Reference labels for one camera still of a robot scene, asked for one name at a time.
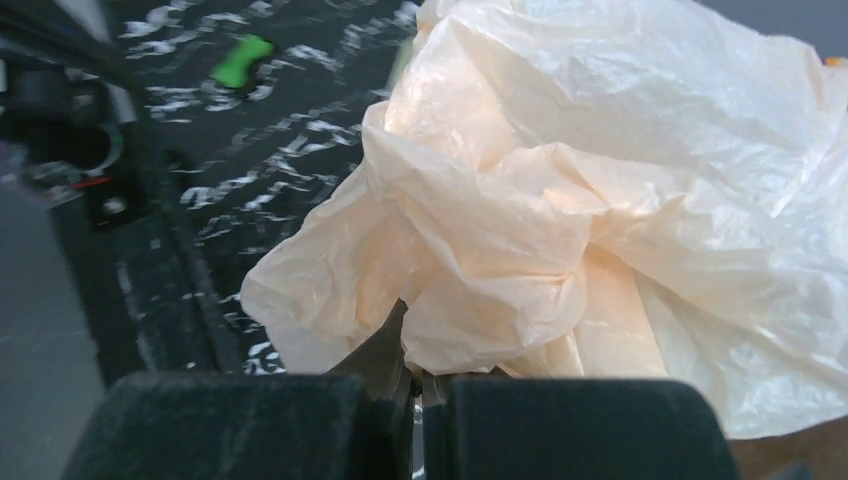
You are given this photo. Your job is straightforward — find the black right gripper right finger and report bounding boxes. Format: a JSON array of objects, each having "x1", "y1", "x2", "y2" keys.
[{"x1": 422, "y1": 374, "x2": 739, "y2": 479}]

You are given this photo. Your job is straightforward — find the green bone-shaped toy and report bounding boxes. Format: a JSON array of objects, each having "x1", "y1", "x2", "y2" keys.
[{"x1": 210, "y1": 34, "x2": 276, "y2": 95}]

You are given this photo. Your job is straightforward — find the translucent peach plastic bag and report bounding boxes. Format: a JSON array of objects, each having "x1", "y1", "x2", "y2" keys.
[{"x1": 241, "y1": 1, "x2": 847, "y2": 439}]

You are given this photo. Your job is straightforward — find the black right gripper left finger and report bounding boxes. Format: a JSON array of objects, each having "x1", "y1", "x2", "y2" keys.
[{"x1": 63, "y1": 303, "x2": 415, "y2": 479}]

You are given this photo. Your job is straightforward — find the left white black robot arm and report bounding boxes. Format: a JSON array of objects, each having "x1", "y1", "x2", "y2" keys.
[{"x1": 1, "y1": 37, "x2": 150, "y2": 231}]

